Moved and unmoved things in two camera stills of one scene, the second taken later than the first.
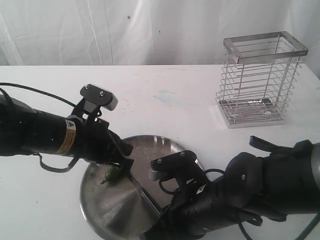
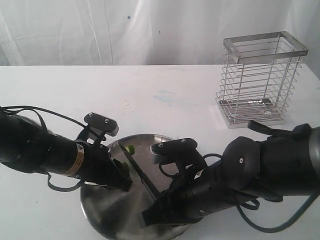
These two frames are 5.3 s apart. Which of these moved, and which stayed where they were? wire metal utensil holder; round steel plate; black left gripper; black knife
Moved: black knife; black left gripper
Stayed: round steel plate; wire metal utensil holder
